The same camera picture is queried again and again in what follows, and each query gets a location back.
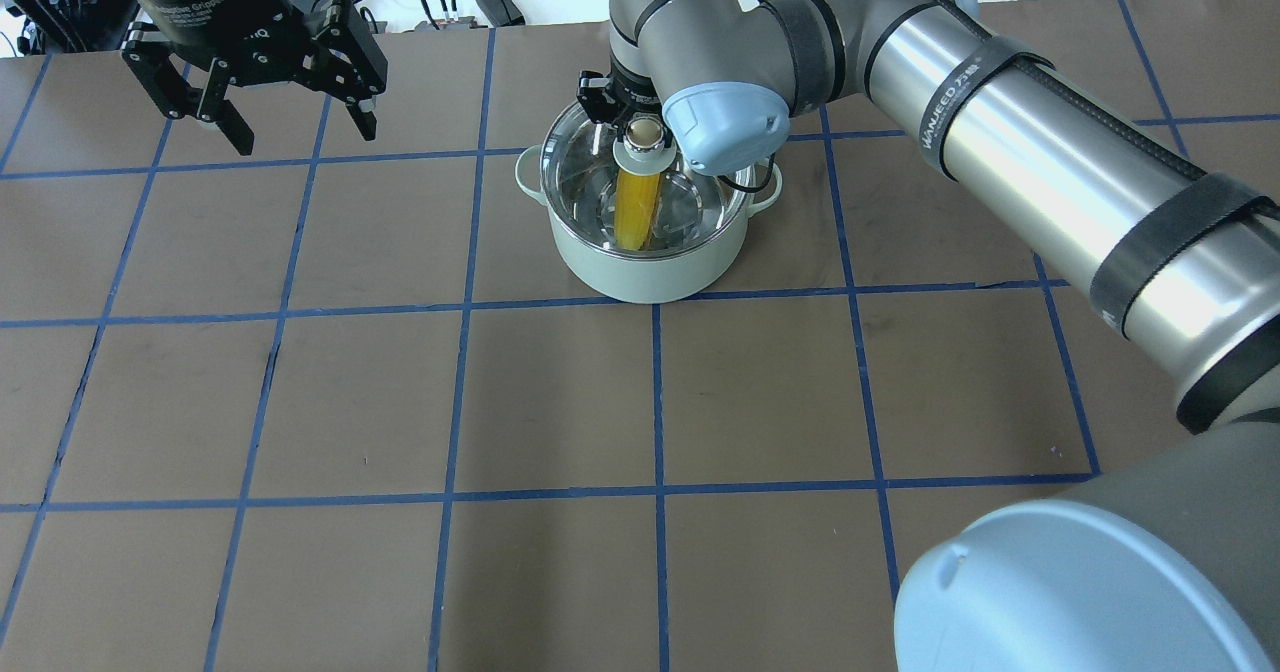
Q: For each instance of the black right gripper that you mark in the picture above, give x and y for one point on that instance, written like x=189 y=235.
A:
x=598 y=102

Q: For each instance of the yellow corn cob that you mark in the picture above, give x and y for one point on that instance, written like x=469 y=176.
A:
x=635 y=206

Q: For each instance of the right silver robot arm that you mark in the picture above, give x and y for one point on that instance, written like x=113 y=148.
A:
x=1169 y=565

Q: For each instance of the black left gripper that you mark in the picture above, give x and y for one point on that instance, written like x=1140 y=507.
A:
x=205 y=7

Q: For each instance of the white metal cooking pot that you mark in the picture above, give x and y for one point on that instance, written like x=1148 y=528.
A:
x=648 y=281

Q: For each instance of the brown paper table cover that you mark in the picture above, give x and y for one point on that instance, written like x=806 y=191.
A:
x=340 y=406

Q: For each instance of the glass pot lid with knob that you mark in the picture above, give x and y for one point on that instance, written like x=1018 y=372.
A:
x=578 y=165

